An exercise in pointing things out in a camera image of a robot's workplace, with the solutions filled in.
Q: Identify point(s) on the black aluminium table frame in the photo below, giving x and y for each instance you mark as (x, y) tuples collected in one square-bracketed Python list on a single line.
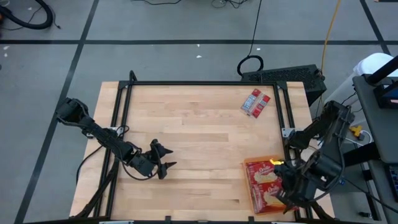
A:
[(202, 83)]

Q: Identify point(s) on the black post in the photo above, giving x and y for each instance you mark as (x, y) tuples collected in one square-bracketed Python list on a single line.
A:
[(384, 70)]

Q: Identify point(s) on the black device with blue screen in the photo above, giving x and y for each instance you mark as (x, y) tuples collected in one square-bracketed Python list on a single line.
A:
[(380, 98)]

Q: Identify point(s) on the yellow plug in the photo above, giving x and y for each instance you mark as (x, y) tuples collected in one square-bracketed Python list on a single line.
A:
[(357, 131)]

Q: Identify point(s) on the white bin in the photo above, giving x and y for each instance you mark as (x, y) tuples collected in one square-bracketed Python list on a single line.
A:
[(373, 63)]

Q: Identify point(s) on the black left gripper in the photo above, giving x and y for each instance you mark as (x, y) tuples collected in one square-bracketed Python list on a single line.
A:
[(146, 163)]

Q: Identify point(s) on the black computer case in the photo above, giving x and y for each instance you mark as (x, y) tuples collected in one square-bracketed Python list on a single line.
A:
[(286, 76)]

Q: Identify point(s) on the red popcorn bag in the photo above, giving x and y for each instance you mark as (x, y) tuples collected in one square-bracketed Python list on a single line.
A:
[(264, 197), (255, 103), (259, 174)]

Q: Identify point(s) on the orange plastic basket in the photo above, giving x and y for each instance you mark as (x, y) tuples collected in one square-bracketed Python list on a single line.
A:
[(258, 158)]

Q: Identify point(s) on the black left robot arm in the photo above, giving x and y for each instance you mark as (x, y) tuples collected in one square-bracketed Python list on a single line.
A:
[(102, 137)]

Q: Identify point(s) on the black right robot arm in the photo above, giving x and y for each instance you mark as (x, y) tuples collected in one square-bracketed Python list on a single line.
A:
[(337, 121)]

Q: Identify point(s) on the small black object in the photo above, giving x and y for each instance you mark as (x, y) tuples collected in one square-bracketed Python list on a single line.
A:
[(365, 214)]

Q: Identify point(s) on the grey desk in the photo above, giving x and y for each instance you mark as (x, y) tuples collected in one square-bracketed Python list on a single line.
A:
[(382, 133)]

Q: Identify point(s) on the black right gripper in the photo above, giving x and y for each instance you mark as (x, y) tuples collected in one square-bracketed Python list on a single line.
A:
[(295, 186)]

